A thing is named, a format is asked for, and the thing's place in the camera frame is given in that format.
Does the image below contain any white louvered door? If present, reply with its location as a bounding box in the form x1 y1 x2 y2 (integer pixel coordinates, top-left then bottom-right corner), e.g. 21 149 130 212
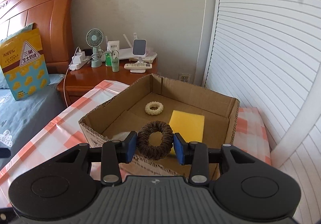
203 0 320 223

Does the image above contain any checked pink white tablecloth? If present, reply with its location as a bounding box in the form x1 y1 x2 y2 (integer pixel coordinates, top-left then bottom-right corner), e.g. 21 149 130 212
1 80 271 208

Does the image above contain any white remote control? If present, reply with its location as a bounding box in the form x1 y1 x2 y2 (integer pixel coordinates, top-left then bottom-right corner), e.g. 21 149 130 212
124 63 152 70

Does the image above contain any blue grey bedsheet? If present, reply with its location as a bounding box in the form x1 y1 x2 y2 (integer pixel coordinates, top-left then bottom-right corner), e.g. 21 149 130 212
1 74 66 156

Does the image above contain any cardboard box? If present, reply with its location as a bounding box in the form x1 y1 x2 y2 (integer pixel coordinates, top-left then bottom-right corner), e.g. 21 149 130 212
79 75 239 177

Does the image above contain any white phone stand mirror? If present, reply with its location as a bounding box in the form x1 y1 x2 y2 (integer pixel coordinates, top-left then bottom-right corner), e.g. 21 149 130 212
132 33 146 63

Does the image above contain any yellow blue snack bag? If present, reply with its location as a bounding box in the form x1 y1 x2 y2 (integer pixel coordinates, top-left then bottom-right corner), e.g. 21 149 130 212
1 28 50 101

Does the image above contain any white router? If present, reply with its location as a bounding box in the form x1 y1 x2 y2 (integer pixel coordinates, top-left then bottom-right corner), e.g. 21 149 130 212
119 34 157 64

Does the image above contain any brown hair scrunchie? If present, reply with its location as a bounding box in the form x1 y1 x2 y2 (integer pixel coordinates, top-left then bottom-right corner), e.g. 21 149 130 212
137 121 174 160

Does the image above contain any white power strip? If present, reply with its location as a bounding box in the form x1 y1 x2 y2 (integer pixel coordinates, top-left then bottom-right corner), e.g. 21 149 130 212
69 51 90 71

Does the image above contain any cream hair scrunchie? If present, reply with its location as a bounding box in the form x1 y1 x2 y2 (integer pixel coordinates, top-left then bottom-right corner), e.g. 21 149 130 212
145 101 164 116

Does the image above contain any mint green tube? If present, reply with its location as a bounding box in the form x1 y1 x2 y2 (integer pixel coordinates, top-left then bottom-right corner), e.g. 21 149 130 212
111 50 119 72

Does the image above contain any wooden nightstand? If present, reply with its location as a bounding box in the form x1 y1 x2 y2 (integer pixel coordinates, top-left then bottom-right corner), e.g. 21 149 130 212
57 60 145 106

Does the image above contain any wooden bed headboard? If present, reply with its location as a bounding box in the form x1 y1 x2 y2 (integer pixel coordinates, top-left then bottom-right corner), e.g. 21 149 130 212
1 0 74 74

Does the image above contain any white charging cable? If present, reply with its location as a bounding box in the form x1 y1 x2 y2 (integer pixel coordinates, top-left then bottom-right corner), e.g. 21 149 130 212
62 47 81 108

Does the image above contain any green bottle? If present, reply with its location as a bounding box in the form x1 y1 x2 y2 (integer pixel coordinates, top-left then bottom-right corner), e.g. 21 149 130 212
105 51 112 67

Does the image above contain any mint handheld fan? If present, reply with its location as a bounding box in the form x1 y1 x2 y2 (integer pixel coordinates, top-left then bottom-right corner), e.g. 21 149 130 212
86 28 105 68

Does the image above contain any wall power outlet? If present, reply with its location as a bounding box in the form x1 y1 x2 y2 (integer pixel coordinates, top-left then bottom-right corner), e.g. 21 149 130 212
178 74 190 83

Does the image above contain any yellow green sponge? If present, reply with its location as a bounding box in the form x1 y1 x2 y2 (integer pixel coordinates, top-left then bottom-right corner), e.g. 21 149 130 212
169 110 205 143

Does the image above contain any blue face mask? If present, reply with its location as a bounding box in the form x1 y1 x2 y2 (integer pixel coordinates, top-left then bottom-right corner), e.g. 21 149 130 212
111 132 130 141

